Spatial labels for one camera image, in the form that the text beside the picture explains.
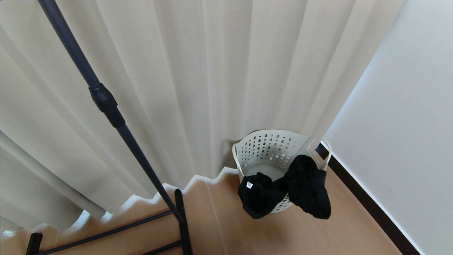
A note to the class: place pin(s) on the black shorts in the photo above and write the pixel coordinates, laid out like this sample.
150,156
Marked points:
308,187

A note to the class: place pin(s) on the white laundry basket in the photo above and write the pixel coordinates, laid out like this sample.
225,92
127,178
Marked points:
269,148

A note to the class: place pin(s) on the black clothes rack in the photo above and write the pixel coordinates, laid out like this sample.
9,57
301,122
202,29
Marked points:
104,101

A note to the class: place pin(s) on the beige curtain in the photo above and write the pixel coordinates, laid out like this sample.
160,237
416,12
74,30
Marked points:
212,71

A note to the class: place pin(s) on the black garment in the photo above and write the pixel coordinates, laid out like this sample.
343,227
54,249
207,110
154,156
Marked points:
260,198

